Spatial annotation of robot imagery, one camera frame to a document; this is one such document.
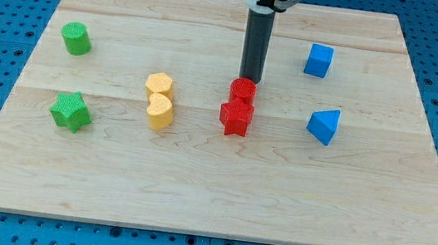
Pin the blue triangle block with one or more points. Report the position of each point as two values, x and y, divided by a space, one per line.
324 125

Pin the green cylinder block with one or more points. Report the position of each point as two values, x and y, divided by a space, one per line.
75 36

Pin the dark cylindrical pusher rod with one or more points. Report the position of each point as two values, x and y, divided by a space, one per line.
256 40

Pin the wooden board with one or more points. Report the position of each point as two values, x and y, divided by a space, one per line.
375 184

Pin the yellow heart block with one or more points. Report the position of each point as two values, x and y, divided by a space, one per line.
160 111

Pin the blue cube block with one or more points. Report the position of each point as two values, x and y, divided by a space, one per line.
319 60

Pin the green star block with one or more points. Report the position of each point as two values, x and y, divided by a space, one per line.
70 111

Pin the red star block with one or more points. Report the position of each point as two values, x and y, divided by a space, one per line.
236 116

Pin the red cylinder block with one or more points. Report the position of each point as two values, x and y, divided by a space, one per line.
242 89

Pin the yellow hexagon block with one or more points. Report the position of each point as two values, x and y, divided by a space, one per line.
160 83

